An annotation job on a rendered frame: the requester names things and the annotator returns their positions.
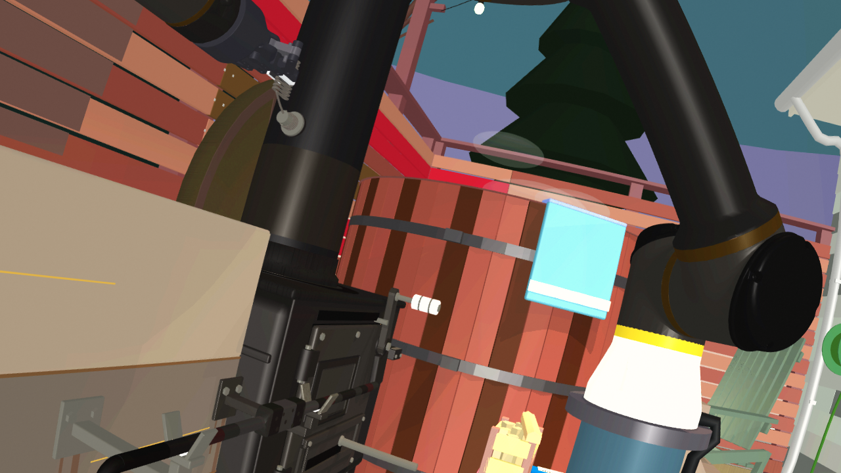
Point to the black heater door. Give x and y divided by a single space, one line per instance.
341 361

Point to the pale green slatted chair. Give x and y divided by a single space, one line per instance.
755 387

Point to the white downpipe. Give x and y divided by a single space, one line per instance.
811 368

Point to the olive round disc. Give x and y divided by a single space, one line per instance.
223 157

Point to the dark green pine tree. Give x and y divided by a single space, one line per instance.
565 112

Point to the pale yellow blocky toy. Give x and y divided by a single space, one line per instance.
516 447

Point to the grey intake shutter lever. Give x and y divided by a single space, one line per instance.
378 453

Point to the light blue box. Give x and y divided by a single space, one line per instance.
575 259

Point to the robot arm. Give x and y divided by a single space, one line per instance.
723 197

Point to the brown plate with screws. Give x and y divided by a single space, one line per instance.
235 89

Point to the red-brown wooden railing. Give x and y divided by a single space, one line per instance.
591 172

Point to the grey door latch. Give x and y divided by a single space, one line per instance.
323 406

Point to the red-brown wooden hot tub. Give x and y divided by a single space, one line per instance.
499 368

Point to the beige cabinet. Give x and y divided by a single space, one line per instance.
118 295

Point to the black hot-tub heater body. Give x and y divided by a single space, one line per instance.
289 315

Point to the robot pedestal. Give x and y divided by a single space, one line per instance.
617 453

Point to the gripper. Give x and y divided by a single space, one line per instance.
243 43

